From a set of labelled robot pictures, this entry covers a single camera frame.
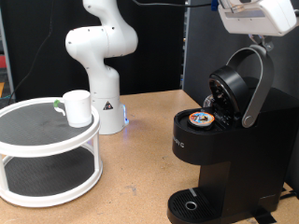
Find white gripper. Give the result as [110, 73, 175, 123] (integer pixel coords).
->
[218, 0, 298, 52]

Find orange blue coffee pod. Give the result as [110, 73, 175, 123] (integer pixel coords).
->
[187, 111, 216, 127]

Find black Keurig coffee machine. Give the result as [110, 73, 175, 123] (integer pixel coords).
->
[166, 44, 299, 224]

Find white mug green taped handle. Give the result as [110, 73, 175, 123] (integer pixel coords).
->
[53, 90, 93, 129]

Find grey partition panel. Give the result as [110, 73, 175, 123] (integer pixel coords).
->
[181, 0, 299, 108]

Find black curtain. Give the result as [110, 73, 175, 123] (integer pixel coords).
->
[0, 0, 188, 102]

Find black tape strip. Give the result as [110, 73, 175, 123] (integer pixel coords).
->
[250, 209, 278, 224]

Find white two-tier turntable shelf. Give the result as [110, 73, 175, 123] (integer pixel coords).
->
[0, 96, 104, 208]

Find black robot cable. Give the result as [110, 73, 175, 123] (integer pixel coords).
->
[132, 0, 213, 7]

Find black power cable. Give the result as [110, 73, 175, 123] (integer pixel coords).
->
[278, 186, 299, 202]

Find grey metal frame post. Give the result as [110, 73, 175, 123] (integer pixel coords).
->
[0, 7, 16, 101]

